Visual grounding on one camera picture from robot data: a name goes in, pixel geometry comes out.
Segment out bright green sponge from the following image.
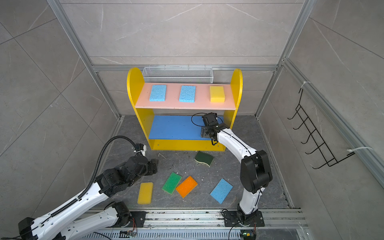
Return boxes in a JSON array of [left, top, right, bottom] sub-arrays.
[[162, 172, 182, 195]]

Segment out yellow sponge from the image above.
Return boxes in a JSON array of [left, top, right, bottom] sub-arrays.
[[137, 182, 154, 205], [210, 86, 226, 103]]

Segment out blue sponge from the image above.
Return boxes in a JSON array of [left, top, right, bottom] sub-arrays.
[[149, 85, 167, 102], [179, 86, 196, 103], [210, 179, 233, 204]]

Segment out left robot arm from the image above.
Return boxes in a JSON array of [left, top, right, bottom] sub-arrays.
[[19, 154, 159, 240]]

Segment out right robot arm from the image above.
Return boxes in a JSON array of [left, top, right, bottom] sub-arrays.
[[201, 113, 273, 225]]

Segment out yellow shelf pink blue boards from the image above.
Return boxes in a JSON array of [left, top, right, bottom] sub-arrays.
[[127, 68, 243, 152]]

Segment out dark green sponge upper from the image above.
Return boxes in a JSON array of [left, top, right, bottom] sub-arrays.
[[195, 151, 214, 167]]

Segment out orange sponge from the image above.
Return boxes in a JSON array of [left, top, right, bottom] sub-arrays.
[[176, 176, 198, 198]]

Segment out metal mesh basket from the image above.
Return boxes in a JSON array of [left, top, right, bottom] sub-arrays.
[[143, 67, 214, 84]]

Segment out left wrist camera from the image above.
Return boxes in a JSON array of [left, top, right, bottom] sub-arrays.
[[135, 143, 147, 157]]

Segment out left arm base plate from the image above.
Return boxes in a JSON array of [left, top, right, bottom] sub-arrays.
[[126, 211, 147, 229]]

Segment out black corrugated cable hose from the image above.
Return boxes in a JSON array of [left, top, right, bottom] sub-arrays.
[[49, 135, 139, 218]]

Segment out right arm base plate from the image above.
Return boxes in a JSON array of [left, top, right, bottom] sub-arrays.
[[221, 209, 265, 227]]

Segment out black wire hook rack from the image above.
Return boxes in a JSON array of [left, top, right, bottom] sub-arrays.
[[287, 89, 355, 170]]

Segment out aluminium mounting rail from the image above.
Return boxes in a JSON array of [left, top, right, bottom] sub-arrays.
[[78, 209, 313, 240]]

